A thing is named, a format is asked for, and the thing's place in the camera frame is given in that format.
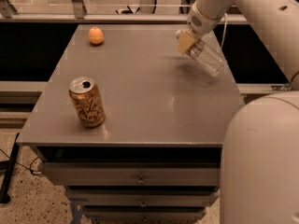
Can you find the orange LaCroix soda can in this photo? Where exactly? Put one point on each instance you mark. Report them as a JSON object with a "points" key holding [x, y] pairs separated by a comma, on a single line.
{"points": [[87, 101]]}

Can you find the clear plastic water bottle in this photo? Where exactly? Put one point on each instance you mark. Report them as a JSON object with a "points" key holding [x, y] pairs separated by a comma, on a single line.
{"points": [[208, 58]]}

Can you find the grey metal drawer cabinet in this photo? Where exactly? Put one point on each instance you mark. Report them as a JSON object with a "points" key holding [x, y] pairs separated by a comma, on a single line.
{"points": [[157, 155]]}

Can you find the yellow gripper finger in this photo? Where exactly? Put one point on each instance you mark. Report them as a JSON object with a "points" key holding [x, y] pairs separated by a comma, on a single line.
{"points": [[186, 39]]}

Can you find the orange fruit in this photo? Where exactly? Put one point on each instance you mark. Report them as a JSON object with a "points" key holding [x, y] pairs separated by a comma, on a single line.
{"points": [[96, 36]]}

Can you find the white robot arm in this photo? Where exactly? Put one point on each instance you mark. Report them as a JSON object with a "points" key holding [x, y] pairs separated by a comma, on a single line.
{"points": [[260, 151]]}

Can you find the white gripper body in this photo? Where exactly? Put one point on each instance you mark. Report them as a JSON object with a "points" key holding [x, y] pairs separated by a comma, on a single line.
{"points": [[201, 22]]}

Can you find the black floor stand leg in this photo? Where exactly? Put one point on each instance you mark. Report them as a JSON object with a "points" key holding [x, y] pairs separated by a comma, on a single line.
{"points": [[8, 167]]}

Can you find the metal railing frame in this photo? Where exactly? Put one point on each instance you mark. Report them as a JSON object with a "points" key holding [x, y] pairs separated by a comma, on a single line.
{"points": [[92, 11]]}

